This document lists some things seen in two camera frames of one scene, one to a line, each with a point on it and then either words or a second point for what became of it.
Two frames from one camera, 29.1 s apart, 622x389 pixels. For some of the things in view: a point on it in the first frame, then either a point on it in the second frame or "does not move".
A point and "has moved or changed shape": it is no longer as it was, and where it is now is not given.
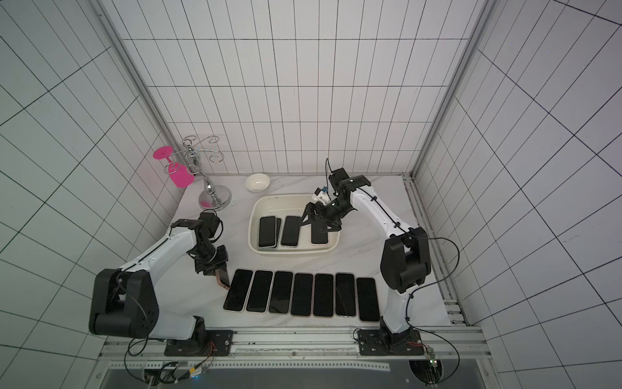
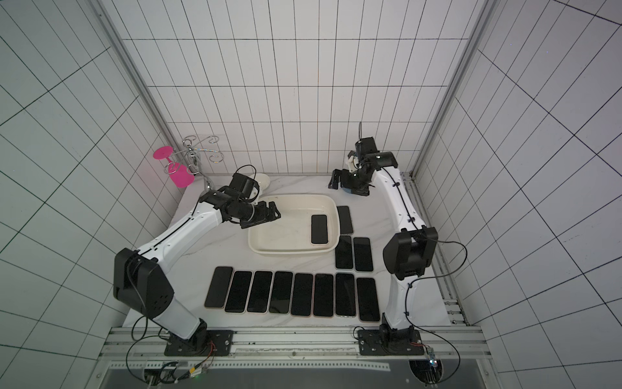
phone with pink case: x=302 y=294 does not move
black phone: x=238 y=291 does not move
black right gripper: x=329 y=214 → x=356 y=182
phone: x=318 y=234 does not move
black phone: x=345 y=295 does not move
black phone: x=368 y=305 does not move
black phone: x=323 y=295 does not move
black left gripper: x=220 y=262 → x=262 y=216
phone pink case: x=223 y=279 has moved or changed shape
